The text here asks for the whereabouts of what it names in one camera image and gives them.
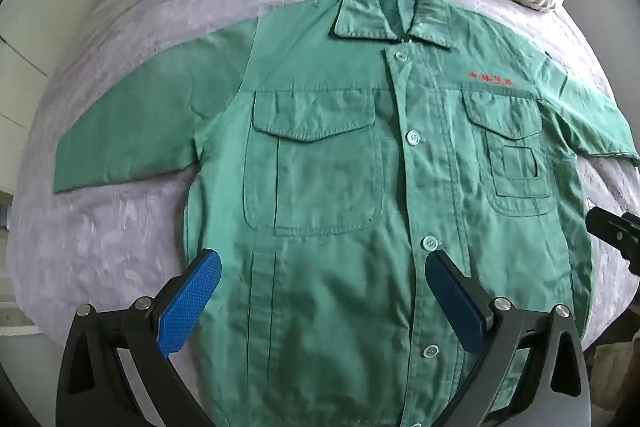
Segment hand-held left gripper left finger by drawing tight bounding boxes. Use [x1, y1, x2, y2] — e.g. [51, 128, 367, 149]
[55, 248, 223, 427]

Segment green work jacket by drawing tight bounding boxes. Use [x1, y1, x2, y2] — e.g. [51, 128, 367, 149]
[52, 0, 640, 427]

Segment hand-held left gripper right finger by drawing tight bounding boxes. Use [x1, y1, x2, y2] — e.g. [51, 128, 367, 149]
[424, 250, 592, 427]

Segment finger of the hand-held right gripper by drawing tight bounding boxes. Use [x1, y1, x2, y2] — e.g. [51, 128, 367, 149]
[585, 206, 640, 275]

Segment purple fleece blanket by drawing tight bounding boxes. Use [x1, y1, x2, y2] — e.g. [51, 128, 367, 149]
[10, 0, 636, 358]

